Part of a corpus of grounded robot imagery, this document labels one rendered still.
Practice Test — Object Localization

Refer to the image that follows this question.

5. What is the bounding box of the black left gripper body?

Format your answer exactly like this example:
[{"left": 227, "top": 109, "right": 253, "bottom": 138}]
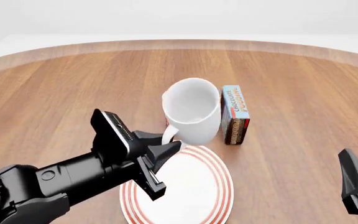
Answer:
[{"left": 134, "top": 155, "right": 167, "bottom": 202}]

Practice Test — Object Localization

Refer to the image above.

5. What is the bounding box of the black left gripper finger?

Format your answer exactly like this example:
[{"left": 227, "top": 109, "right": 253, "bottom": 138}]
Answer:
[
  {"left": 134, "top": 130, "right": 167, "bottom": 150},
  {"left": 147, "top": 140, "right": 183, "bottom": 175}
]

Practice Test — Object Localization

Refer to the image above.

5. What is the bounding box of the white plate with red rings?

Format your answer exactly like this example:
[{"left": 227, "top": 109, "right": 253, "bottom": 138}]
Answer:
[{"left": 119, "top": 144, "right": 234, "bottom": 224}]

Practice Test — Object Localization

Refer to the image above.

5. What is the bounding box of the chocolate pudding box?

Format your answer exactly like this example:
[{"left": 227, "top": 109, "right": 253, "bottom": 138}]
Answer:
[{"left": 219, "top": 84, "right": 251, "bottom": 146}]

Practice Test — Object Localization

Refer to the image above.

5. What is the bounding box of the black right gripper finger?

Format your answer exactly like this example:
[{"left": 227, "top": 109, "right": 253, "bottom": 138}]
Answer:
[{"left": 337, "top": 147, "right": 358, "bottom": 197}]

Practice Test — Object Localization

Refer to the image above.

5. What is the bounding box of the white mug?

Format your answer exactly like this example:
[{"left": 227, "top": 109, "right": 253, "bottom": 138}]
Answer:
[{"left": 161, "top": 77, "right": 223, "bottom": 146}]

